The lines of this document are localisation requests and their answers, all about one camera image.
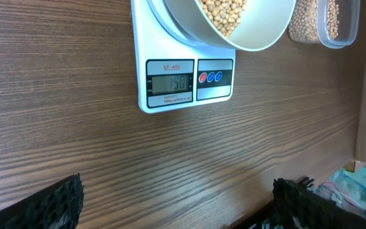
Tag white bowl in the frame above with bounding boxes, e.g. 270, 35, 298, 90
165, 0, 296, 52

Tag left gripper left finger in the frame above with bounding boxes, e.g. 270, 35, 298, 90
0, 173, 85, 228

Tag white digital kitchen scale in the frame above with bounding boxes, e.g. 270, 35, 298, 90
131, 0, 236, 113

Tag soybeans pile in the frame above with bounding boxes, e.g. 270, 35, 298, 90
288, 0, 339, 43

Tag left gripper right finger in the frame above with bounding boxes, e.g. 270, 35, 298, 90
273, 178, 366, 229

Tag soybeans in bowl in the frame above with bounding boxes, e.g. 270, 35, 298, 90
198, 0, 248, 38

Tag clear plastic container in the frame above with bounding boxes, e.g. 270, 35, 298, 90
287, 0, 361, 50

